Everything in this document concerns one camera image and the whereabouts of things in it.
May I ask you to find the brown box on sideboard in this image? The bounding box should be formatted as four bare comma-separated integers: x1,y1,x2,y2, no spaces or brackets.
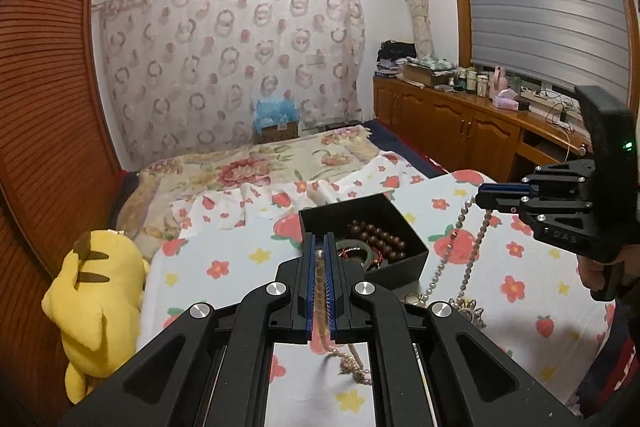
402,55,457,88

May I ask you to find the white pearl necklace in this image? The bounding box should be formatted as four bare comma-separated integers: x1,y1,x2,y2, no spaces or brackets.
311,196,497,387

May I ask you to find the pile of folded clothes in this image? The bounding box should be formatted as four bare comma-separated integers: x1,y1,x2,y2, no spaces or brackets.
375,40,416,78

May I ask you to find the person's right hand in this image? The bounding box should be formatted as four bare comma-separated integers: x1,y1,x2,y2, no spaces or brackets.
577,244,640,291

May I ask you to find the wooden sideboard cabinet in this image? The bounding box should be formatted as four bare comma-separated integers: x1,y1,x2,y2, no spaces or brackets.
373,77,592,182

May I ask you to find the circle pattern lace curtain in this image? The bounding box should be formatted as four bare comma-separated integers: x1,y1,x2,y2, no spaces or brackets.
96,0,366,167

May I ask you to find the pink tissue box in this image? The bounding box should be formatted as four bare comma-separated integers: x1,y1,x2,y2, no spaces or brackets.
492,88,520,112

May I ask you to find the pink rabbit figurine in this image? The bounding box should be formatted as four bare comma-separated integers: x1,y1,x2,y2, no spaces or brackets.
489,66,509,100

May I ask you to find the floral bed quilt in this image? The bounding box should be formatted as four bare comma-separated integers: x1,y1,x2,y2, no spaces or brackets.
114,124,380,258

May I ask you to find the black jewelry box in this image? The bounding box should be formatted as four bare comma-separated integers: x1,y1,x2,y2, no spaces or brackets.
300,194,428,289

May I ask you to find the silver bangle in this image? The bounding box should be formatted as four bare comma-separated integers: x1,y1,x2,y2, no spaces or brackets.
404,293,424,307

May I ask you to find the wooden louvered wardrobe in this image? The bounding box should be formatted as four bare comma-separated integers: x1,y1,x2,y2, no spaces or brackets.
1,0,120,426

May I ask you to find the white cable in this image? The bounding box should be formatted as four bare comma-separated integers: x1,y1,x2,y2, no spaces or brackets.
544,100,576,163

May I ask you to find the strawberry print tablecloth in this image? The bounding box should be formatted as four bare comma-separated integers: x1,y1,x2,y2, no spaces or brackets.
139,152,615,410

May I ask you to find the brown wooden bead bracelet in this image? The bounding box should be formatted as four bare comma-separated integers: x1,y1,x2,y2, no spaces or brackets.
348,219,407,264

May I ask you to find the green jade bangle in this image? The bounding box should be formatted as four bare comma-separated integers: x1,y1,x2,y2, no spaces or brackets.
335,239,374,271

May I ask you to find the blue wrapped cardboard box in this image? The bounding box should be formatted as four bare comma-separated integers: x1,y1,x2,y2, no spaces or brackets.
254,98,300,143

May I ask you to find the red string bracelet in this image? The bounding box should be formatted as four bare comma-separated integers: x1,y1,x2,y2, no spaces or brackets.
339,243,394,270

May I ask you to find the yellow pikachu plush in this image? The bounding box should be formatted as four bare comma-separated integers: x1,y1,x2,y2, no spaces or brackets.
41,230,150,404

